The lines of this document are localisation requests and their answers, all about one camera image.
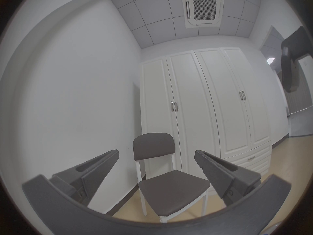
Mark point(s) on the ceiling light panel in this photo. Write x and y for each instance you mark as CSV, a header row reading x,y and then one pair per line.
x,y
270,60

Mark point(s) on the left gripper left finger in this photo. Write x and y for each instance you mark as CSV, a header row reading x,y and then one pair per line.
x,y
93,172

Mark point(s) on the white wardrobe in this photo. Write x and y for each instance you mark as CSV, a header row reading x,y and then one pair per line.
x,y
195,94

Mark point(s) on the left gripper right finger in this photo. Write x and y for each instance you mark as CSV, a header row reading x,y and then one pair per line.
x,y
220,175

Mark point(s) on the white ceiling air conditioner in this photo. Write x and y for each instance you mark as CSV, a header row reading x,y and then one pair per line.
x,y
203,8

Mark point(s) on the white chair dark grey seat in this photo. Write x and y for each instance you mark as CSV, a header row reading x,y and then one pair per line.
x,y
171,192

